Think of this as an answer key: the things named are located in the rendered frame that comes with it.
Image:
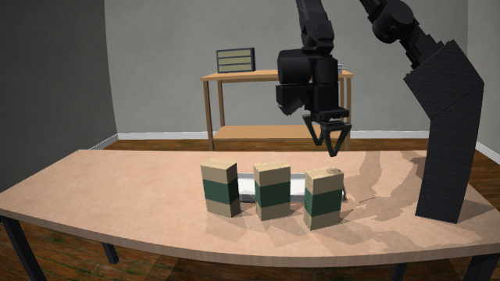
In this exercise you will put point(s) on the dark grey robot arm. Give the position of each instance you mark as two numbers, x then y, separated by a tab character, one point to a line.
390	18

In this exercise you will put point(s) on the white shallow tray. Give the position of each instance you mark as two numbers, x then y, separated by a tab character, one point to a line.
246	186

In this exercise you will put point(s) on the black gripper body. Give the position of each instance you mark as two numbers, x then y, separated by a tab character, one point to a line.
323	116

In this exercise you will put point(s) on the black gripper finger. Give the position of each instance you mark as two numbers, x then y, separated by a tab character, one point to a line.
308	122
326	135

